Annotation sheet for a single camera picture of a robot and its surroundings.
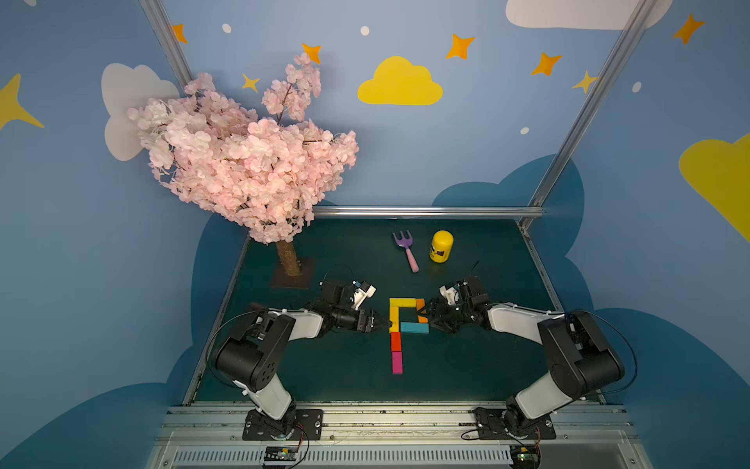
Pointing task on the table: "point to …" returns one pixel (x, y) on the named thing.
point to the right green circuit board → (525, 456)
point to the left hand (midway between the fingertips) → (386, 322)
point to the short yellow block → (402, 302)
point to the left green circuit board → (281, 453)
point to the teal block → (415, 327)
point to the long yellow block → (395, 319)
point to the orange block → (420, 303)
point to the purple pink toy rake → (405, 242)
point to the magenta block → (397, 362)
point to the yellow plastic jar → (441, 244)
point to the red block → (395, 341)
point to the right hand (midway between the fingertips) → (427, 314)
